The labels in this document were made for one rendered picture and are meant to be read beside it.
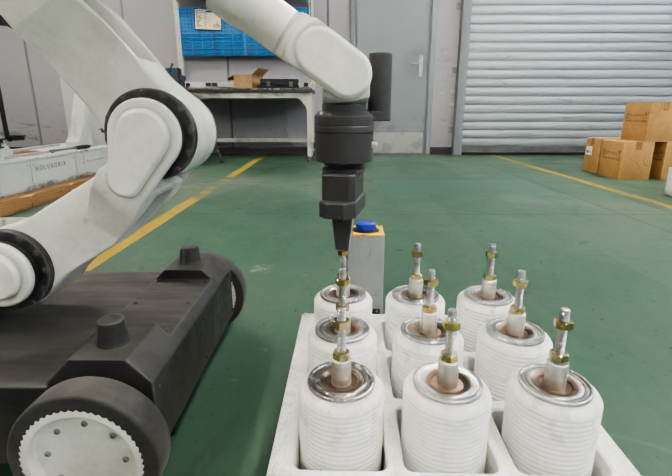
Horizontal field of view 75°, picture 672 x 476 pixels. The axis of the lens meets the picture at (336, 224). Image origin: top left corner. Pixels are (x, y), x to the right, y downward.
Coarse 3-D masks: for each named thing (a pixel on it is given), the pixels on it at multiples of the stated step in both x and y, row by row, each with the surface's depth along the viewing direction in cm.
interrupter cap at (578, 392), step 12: (528, 372) 50; (540, 372) 50; (528, 384) 48; (540, 384) 48; (576, 384) 48; (588, 384) 48; (540, 396) 46; (552, 396) 46; (564, 396) 46; (576, 396) 46; (588, 396) 46
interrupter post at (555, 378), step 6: (546, 366) 48; (552, 366) 47; (558, 366) 46; (564, 366) 46; (546, 372) 48; (552, 372) 47; (558, 372) 47; (564, 372) 47; (546, 378) 48; (552, 378) 47; (558, 378) 47; (564, 378) 47; (546, 384) 48; (552, 384) 47; (558, 384) 47; (564, 384) 47; (558, 390) 47
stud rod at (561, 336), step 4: (560, 308) 46; (564, 308) 46; (568, 308) 46; (560, 312) 46; (564, 312) 45; (568, 312) 45; (560, 316) 46; (564, 316) 46; (568, 316) 46; (560, 320) 46; (564, 320) 46; (568, 320) 46; (560, 332) 46; (564, 332) 46; (556, 336) 47; (560, 336) 46; (564, 336) 46; (556, 340) 47; (560, 340) 46; (564, 340) 46; (556, 344) 47; (560, 344) 46; (564, 344) 46; (556, 348) 47; (560, 348) 46; (564, 348) 46; (556, 352) 47; (560, 352) 47; (564, 352) 47
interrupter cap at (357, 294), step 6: (324, 288) 73; (330, 288) 73; (354, 288) 73; (360, 288) 73; (324, 294) 71; (330, 294) 71; (336, 294) 72; (354, 294) 71; (360, 294) 71; (324, 300) 69; (330, 300) 68; (336, 300) 69; (348, 300) 69; (354, 300) 68; (360, 300) 69
